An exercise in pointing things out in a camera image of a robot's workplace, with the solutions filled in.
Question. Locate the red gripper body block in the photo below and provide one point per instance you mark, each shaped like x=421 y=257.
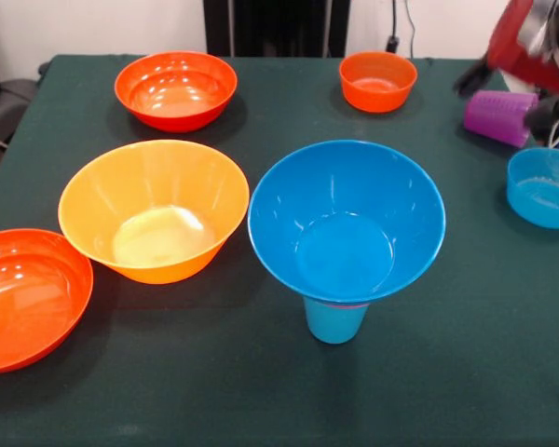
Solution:
x=526 y=65

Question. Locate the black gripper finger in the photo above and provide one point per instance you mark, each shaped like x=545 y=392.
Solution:
x=473 y=77
x=547 y=114

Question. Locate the purple cup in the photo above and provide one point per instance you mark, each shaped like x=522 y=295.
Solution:
x=494 y=116

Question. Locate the large blue bowl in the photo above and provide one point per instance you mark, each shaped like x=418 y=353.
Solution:
x=344 y=223

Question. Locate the small pink bowl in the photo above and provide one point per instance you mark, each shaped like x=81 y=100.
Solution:
x=340 y=306

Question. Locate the blue cup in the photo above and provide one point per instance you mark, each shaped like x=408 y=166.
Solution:
x=335 y=326

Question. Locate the large orange bowl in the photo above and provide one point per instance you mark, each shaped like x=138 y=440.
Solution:
x=28 y=302
x=172 y=88

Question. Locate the large yellow-orange bowl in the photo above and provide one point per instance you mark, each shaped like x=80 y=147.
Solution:
x=154 y=242

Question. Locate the small blue bowl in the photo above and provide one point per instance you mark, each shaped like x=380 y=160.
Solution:
x=545 y=195

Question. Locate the small orange bowl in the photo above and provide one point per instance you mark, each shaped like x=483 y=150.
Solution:
x=377 y=84

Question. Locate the dark green table cloth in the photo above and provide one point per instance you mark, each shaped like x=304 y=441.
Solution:
x=214 y=396

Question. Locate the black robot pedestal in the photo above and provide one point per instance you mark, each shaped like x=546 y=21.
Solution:
x=279 y=23

